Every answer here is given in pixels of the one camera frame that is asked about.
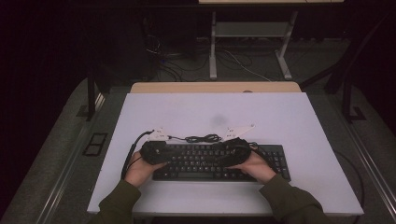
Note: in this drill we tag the black floor outlet frame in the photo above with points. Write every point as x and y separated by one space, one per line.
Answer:
95 144

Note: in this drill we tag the black tripod legs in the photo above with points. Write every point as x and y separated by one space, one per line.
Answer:
334 84

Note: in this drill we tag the white metal desk frame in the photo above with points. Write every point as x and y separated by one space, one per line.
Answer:
249 29

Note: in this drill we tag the black metal stand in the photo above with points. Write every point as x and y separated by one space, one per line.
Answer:
346 99
91 99

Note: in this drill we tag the black computer keyboard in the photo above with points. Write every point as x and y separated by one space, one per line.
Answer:
196 175

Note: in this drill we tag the person's right hand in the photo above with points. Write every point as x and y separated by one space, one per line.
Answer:
257 169

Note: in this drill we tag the person's left hand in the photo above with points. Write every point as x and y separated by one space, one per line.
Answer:
140 172

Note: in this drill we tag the aluminium floor rail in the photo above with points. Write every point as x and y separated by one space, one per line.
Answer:
58 186
378 183

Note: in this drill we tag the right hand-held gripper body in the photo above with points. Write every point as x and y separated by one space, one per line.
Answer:
241 151

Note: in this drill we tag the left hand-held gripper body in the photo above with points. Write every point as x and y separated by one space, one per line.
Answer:
152 154

